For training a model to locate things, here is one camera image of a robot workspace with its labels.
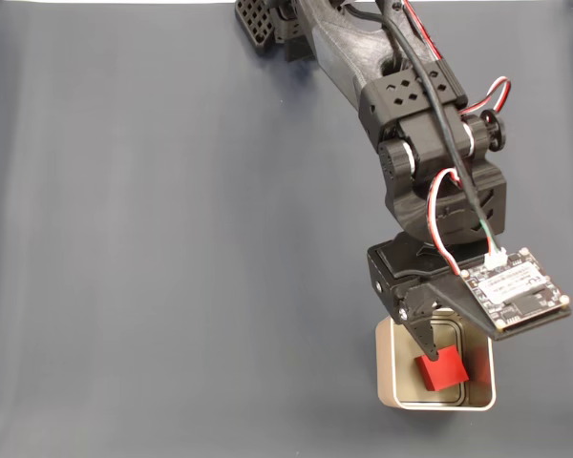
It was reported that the red cube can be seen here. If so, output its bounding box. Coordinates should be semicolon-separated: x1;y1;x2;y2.
414;343;470;393

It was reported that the red white black servo cable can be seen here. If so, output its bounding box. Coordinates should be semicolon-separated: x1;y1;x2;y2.
400;0;513;116
424;166;464;277

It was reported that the camera circuit board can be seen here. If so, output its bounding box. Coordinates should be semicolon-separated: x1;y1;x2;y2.
460;246;573;341

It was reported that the black camera cable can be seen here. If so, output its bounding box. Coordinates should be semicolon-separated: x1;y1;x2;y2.
374;0;510;268

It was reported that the beige metal container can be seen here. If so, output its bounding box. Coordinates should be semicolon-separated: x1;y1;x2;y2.
374;308;498;411

